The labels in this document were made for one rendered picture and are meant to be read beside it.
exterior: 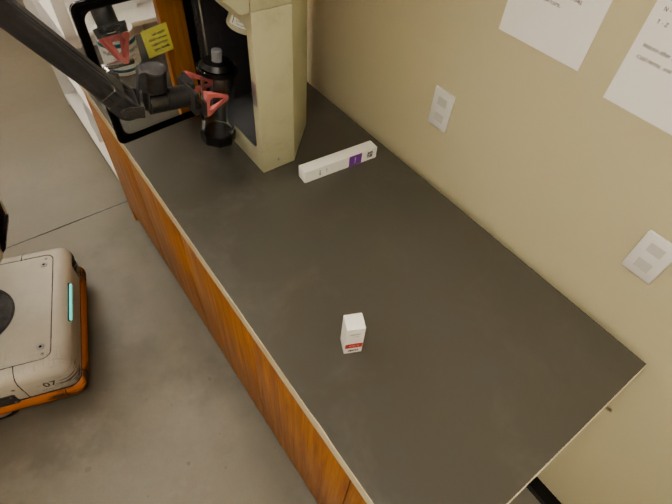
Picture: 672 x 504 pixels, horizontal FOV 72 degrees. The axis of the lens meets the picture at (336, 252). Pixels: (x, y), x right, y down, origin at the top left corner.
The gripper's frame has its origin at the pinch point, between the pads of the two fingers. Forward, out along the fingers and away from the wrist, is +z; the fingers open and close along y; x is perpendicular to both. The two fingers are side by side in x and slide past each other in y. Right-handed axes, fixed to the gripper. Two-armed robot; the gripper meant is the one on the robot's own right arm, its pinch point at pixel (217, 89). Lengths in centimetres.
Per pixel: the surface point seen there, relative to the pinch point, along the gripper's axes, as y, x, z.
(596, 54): -73, -37, 43
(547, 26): -61, -37, 43
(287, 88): -14.5, -5.2, 13.2
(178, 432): -32, 121, -37
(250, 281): -47, 24, -16
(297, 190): -26.5, 20.6, 11.4
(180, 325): 11, 119, -16
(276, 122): -14.5, 4.5, 10.4
